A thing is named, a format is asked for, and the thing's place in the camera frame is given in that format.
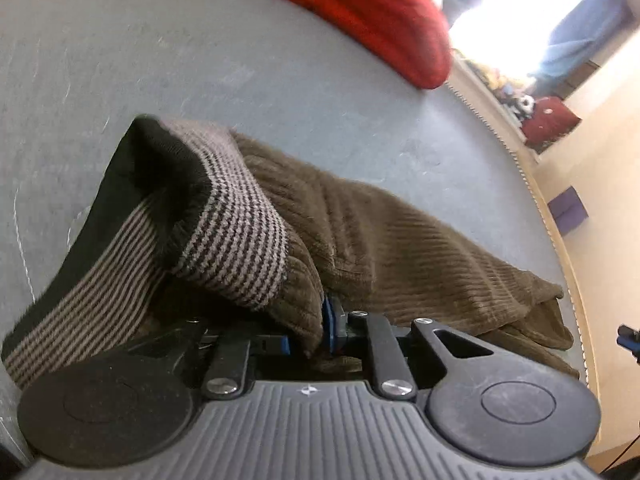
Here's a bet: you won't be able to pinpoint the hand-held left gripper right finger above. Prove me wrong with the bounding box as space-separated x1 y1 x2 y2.
321 298 504 403

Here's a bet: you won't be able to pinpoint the red cushion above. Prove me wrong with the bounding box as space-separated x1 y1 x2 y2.
522 95 584 154

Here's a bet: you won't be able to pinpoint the bright window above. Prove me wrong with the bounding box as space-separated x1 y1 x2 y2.
449 0 607 77

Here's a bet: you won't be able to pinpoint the blue curtain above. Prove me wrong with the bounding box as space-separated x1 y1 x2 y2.
529 0 627 97

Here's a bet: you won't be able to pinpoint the wooden bed frame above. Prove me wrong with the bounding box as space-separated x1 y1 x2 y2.
449 67 602 392

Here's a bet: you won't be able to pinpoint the brown corduroy pants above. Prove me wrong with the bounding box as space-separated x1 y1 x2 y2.
0 115 581 392

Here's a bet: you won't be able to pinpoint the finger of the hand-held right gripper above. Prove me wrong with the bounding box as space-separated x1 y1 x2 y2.
616 324 640 364

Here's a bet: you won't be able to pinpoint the red folded quilt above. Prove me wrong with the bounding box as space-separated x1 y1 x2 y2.
267 0 454 91

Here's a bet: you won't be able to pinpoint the purple foam block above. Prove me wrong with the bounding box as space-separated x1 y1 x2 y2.
547 185 589 236

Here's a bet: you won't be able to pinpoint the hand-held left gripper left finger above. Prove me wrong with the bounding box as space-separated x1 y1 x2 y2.
127 319 292 402

